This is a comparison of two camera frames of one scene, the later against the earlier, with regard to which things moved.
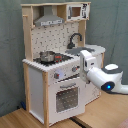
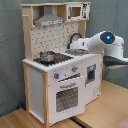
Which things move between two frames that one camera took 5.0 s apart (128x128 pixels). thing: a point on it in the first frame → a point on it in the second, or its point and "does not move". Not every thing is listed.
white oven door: [66, 99] does not move
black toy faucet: [71, 45] does not move
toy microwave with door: [78, 11] does not move
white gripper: [86, 62] → [80, 44]
